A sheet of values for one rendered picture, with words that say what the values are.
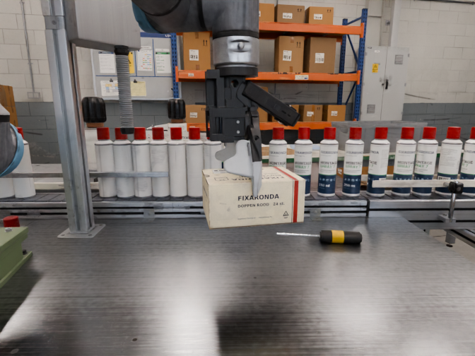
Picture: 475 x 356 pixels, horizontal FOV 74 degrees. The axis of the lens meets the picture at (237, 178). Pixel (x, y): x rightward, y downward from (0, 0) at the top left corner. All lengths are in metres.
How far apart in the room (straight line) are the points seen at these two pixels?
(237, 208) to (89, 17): 0.55
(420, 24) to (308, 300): 6.62
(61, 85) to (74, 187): 0.24
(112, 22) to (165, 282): 0.60
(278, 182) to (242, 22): 0.25
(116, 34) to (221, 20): 0.40
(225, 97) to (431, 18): 6.72
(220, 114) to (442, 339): 0.45
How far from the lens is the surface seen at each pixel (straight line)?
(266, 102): 0.54
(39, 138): 5.73
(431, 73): 7.12
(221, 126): 0.54
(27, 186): 1.10
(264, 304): 0.56
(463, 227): 1.15
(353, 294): 0.61
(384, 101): 6.07
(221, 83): 0.53
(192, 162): 0.92
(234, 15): 0.53
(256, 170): 0.49
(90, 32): 0.84
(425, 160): 1.07
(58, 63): 0.86
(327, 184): 0.96
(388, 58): 6.12
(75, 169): 0.85
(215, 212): 0.51
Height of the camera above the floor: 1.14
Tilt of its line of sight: 13 degrees down
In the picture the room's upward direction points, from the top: straight up
